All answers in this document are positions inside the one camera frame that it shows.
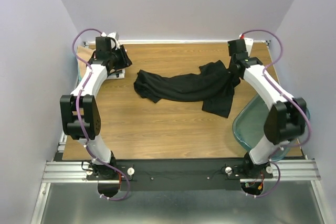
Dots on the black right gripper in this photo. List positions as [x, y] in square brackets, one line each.
[230, 72]

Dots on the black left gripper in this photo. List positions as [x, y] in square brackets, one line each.
[125, 61]

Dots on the black t shirt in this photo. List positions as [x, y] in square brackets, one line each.
[214, 86]

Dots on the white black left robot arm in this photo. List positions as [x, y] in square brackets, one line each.
[79, 111]

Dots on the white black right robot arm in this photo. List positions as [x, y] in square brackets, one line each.
[286, 118]

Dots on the folded white printed t shirt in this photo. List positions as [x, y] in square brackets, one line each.
[115, 73]

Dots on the folded teal t shirt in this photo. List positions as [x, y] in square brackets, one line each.
[81, 65]

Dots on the teal plastic bin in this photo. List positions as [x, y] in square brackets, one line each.
[248, 130]

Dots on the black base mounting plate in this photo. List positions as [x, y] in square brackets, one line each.
[177, 175]

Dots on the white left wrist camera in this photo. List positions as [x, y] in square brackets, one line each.
[114, 36]

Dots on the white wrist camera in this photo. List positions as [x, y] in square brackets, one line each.
[114, 36]
[248, 43]

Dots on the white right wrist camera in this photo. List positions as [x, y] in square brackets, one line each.
[248, 43]

